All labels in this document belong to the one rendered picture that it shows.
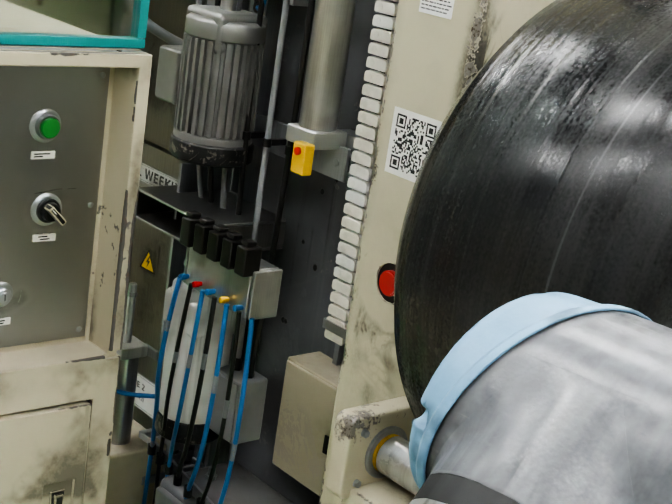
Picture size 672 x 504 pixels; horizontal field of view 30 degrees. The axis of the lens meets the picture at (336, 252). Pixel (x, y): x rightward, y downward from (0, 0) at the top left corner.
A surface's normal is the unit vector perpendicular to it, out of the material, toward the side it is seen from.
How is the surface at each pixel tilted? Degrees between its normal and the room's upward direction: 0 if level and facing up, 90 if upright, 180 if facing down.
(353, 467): 90
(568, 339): 28
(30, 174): 90
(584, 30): 35
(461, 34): 90
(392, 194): 90
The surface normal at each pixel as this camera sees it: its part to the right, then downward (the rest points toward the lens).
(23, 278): 0.64, 0.31
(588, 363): -0.29, -0.68
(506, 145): -0.61, -0.36
